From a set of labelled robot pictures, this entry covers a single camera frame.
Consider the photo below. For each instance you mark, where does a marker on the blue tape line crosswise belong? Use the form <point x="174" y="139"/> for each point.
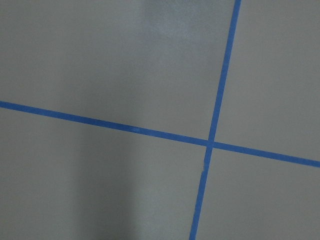
<point x="209" y="144"/>

